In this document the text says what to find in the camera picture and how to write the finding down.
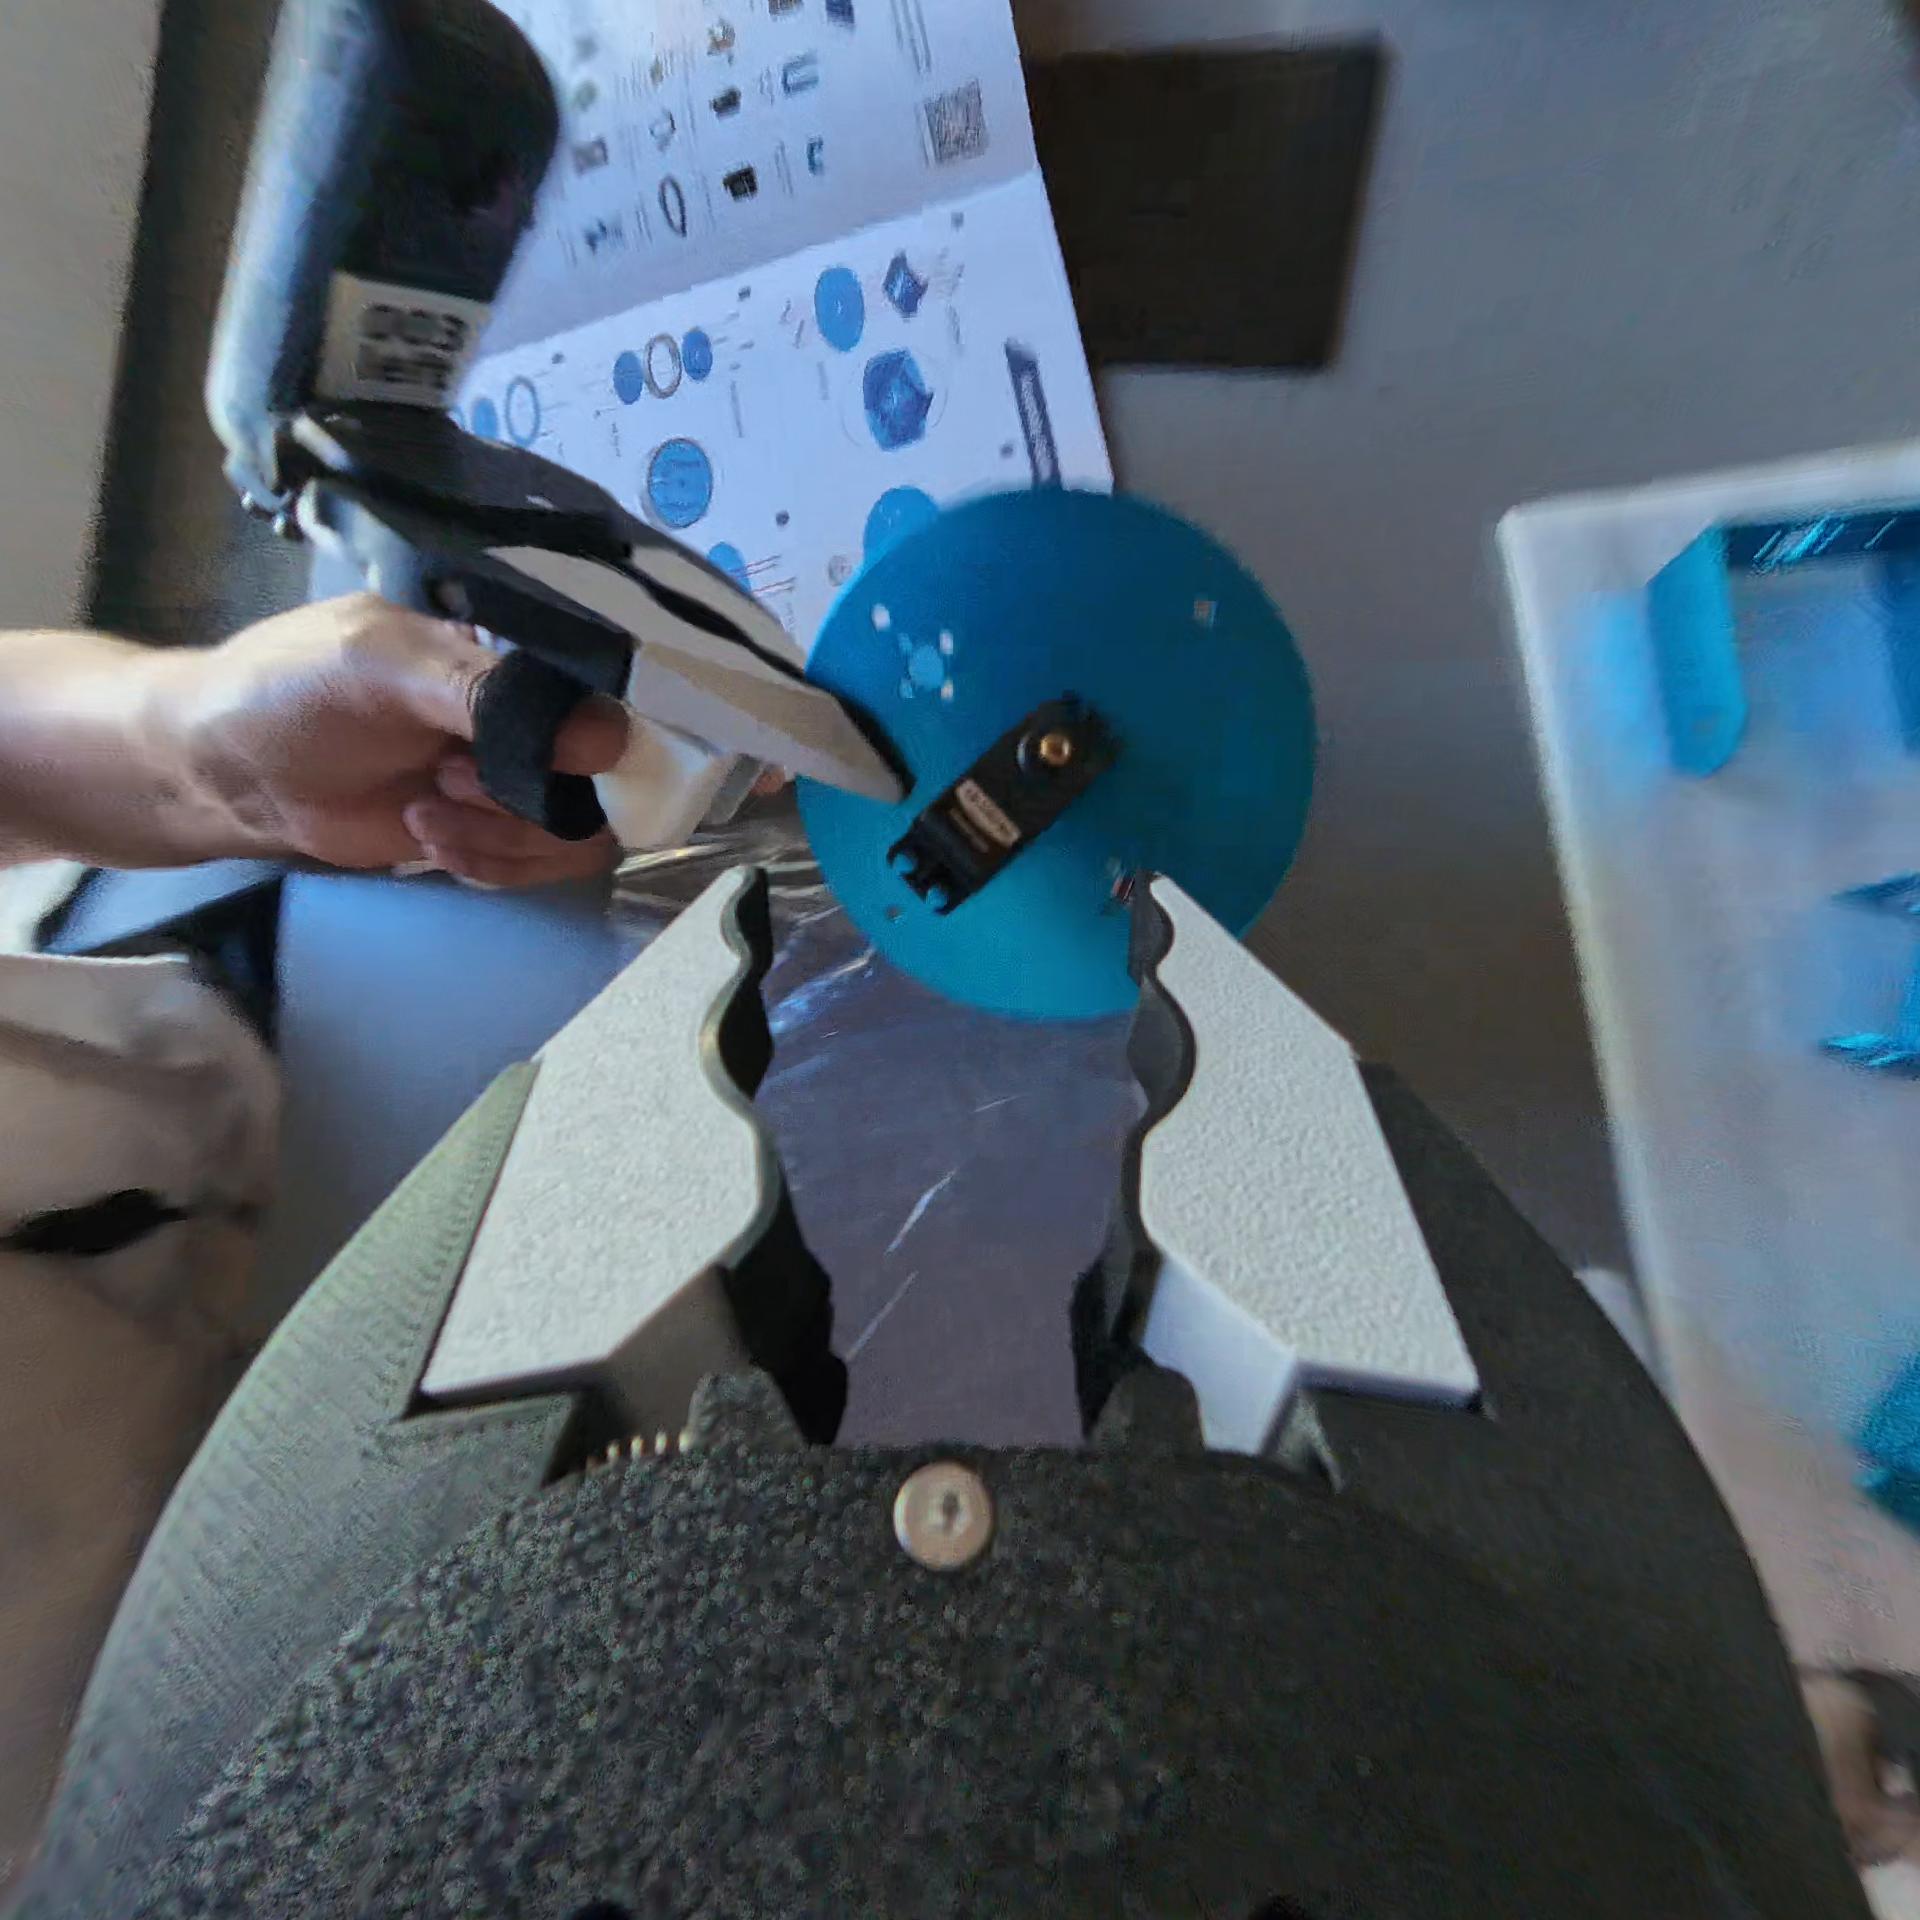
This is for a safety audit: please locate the blue round metal plate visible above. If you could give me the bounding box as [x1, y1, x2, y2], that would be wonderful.
[795, 485, 1320, 1025]

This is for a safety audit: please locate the small blue U bracket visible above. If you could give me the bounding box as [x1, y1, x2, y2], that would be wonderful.
[1823, 878, 1920, 1074]

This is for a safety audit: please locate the white foam sheet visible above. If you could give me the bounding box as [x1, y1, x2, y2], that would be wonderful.
[1495, 448, 1920, 1668]

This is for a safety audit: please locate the black servo motor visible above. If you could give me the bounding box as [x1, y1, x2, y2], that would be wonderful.
[887, 693, 1122, 917]

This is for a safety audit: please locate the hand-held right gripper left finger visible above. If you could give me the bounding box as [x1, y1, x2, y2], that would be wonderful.
[419, 866, 844, 1445]

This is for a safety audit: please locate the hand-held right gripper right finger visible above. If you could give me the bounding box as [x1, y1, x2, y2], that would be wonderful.
[1071, 878, 1484, 1456]

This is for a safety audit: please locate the white instruction sheet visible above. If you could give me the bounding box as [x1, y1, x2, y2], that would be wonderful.
[449, 0, 1113, 662]

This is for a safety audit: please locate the black shoulder strap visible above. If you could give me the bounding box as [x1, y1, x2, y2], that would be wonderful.
[0, 1188, 197, 1260]

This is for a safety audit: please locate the person's left hand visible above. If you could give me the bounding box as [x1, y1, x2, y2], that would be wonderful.
[180, 592, 634, 888]

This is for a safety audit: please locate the black rectangular desk plate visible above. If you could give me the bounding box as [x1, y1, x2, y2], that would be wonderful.
[1025, 41, 1383, 373]

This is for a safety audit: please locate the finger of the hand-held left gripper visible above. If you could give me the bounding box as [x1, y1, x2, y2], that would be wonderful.
[487, 542, 843, 706]
[627, 630, 915, 803]

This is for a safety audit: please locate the clear plastic bag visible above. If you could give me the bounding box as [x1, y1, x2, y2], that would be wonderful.
[607, 840, 1245, 1450]

